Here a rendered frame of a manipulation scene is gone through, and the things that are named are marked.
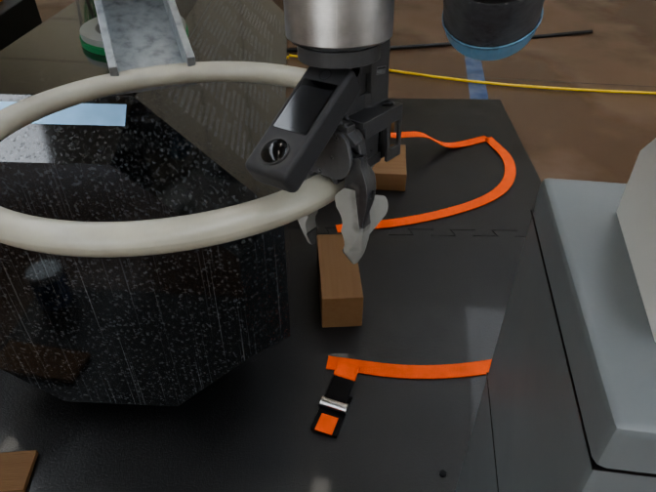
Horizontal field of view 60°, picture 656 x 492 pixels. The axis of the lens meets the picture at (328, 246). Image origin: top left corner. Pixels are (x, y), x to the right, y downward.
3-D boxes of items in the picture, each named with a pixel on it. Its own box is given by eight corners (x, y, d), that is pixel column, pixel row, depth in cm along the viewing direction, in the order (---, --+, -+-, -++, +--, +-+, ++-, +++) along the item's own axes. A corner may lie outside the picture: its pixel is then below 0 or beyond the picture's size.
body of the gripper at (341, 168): (402, 161, 56) (409, 34, 49) (348, 195, 51) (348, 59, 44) (342, 142, 60) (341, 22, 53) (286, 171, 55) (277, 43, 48)
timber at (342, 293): (361, 326, 169) (363, 297, 161) (321, 328, 168) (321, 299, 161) (352, 261, 192) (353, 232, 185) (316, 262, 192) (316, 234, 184)
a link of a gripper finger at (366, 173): (384, 225, 53) (368, 134, 49) (374, 231, 52) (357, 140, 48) (345, 218, 56) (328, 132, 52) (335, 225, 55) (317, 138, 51)
